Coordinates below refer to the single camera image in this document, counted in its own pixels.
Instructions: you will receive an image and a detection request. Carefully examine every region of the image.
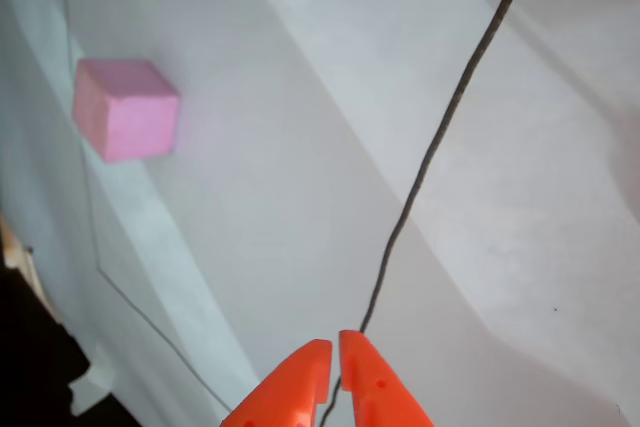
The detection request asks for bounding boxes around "pink foam block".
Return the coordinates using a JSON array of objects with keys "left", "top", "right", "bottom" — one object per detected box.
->
[{"left": 71, "top": 57, "right": 180, "bottom": 164}]

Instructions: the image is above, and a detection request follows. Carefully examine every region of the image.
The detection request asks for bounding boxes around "white tape piece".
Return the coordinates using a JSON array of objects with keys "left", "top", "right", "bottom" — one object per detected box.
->
[{"left": 67, "top": 344, "right": 117, "bottom": 417}]

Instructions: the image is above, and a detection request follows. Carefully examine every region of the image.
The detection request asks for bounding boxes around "wooden board edge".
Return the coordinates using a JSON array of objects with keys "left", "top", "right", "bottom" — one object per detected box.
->
[{"left": 0, "top": 209, "right": 54, "bottom": 321}]

